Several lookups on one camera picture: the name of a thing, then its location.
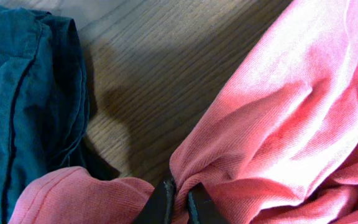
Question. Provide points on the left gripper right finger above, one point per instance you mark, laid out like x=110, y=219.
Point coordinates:
x=201, y=208

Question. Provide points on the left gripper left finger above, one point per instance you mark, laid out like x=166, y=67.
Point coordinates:
x=159, y=207

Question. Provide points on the red printed t-shirt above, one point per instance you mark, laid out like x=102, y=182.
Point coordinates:
x=279, y=144

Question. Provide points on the dark blue folded jeans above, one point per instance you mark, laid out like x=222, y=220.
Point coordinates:
x=44, y=109

